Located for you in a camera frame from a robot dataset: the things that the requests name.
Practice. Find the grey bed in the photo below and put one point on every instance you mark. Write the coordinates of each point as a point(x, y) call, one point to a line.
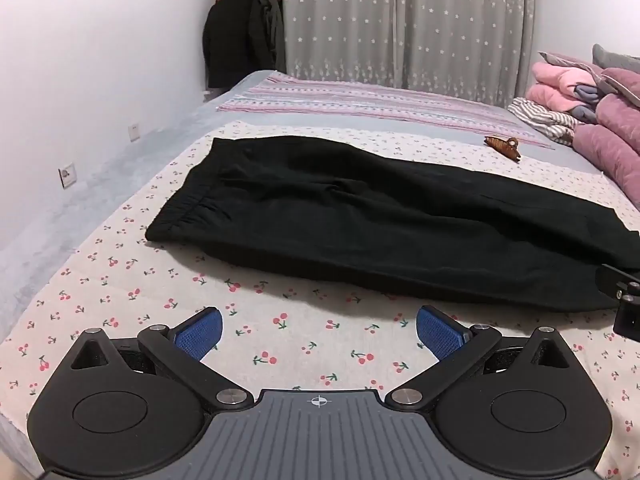
point(100, 175)

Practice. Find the blue-grey garment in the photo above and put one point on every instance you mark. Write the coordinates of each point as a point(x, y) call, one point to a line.
point(586, 100)

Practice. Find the grey hanging garment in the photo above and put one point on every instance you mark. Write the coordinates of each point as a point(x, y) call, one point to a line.
point(270, 25)

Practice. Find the black pants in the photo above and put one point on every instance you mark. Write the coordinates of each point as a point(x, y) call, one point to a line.
point(350, 220)

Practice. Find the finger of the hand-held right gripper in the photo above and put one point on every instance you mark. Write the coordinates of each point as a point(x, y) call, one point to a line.
point(625, 290)

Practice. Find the brown hair claw clip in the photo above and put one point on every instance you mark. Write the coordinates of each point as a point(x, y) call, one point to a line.
point(502, 144)

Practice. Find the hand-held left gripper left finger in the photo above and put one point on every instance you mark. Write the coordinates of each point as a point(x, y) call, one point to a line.
point(199, 332)

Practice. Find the pink folded quilt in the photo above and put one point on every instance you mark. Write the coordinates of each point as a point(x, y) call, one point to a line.
point(555, 87)

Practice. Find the grey pillow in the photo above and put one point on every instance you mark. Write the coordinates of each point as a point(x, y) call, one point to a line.
point(617, 57)

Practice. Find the pink striped blanket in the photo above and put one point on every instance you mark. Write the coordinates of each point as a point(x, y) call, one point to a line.
point(360, 102)

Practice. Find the cherry print bed sheet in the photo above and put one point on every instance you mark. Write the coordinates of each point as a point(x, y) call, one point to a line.
point(280, 330)

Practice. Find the grey star print curtain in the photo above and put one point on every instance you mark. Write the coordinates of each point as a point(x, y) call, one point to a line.
point(400, 25)

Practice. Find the black hanging coat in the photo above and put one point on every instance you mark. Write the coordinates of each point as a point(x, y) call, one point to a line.
point(227, 35)

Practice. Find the grey striped cloth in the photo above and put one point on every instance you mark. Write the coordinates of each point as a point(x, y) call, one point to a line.
point(545, 117)

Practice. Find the pile of folded clothes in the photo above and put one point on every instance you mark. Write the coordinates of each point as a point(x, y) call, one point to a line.
point(612, 130)

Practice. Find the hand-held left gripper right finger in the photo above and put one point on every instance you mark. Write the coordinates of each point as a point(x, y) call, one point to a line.
point(440, 332)

